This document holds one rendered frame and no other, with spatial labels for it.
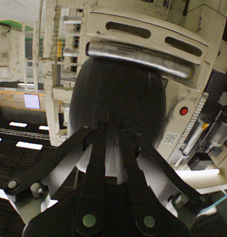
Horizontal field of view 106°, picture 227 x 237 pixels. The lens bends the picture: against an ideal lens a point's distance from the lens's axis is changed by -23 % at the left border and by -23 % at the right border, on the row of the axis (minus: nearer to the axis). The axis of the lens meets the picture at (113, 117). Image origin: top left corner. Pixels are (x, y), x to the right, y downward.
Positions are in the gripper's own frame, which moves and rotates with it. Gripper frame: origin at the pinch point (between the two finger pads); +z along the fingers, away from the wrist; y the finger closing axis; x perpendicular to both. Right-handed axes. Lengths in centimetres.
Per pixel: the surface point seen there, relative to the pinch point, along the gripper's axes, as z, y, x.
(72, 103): 13.9, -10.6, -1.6
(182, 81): 22.3, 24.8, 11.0
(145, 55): 18.0, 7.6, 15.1
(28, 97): 336, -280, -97
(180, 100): 27.1, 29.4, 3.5
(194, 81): 16.2, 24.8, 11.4
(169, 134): 29.5, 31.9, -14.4
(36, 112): 957, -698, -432
